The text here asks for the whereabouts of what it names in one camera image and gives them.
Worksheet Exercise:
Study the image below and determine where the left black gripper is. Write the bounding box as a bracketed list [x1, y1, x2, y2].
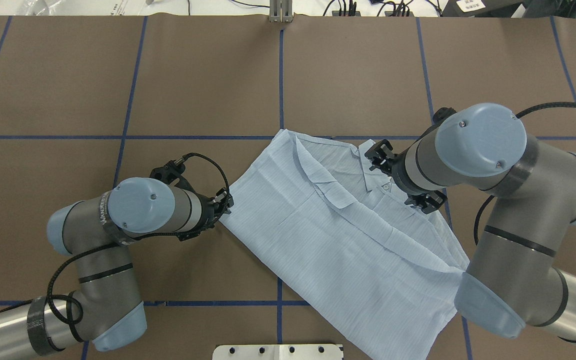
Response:
[178, 189, 234, 242]

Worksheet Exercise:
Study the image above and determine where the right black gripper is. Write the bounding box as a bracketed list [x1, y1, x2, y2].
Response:
[365, 140, 448, 215]

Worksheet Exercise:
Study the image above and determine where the light blue button shirt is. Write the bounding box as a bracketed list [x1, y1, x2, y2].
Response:
[221, 129, 470, 360]

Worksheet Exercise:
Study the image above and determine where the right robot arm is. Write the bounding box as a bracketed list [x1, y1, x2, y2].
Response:
[365, 101, 576, 346]

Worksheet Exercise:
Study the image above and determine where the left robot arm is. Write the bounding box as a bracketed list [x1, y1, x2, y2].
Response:
[0, 177, 234, 360]

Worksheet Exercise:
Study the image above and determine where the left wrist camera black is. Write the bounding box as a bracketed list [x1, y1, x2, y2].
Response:
[149, 156, 194, 191]

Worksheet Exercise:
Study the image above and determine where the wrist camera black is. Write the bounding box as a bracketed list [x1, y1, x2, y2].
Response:
[432, 107, 457, 125]
[149, 156, 194, 191]

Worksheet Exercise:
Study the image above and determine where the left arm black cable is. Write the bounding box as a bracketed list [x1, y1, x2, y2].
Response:
[45, 153, 231, 326]

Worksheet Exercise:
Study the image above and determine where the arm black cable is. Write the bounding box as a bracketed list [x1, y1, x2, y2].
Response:
[45, 153, 231, 326]
[472, 102, 576, 246]

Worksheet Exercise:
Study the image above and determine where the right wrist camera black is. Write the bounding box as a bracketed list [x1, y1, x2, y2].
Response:
[432, 107, 457, 125]

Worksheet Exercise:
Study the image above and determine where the aluminium frame post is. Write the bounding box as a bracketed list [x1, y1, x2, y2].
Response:
[269, 0, 294, 24]

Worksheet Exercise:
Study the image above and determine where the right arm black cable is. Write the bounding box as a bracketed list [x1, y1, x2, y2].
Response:
[472, 102, 576, 246]

